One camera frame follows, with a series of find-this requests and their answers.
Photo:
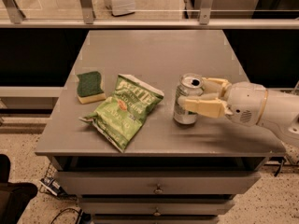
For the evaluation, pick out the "black chair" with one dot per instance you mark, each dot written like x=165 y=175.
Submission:
x=14 y=197

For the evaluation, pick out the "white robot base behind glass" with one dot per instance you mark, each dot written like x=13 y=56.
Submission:
x=120 y=7

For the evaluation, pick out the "green yellow sponge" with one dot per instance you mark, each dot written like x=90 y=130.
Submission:
x=90 y=88

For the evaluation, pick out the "drawer with knob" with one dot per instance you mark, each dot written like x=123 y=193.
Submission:
x=157 y=182
x=155 y=207

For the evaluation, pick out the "silver green 7up can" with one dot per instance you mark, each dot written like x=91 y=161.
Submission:
x=189 y=84

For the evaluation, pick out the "grey drawer cabinet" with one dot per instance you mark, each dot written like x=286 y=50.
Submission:
x=160 y=58

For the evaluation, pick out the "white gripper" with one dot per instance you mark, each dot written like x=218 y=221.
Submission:
x=245 y=102

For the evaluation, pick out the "green jalapeno chip bag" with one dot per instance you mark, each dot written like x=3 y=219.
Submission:
x=124 y=112

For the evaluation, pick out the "metal railing frame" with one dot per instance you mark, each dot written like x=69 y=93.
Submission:
x=197 y=14

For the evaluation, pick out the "top drawer with knob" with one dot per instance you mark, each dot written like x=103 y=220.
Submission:
x=157 y=182

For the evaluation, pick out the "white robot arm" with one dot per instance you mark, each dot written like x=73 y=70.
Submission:
x=280 y=115

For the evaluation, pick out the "power strip on floor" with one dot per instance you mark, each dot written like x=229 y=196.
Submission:
x=51 y=185

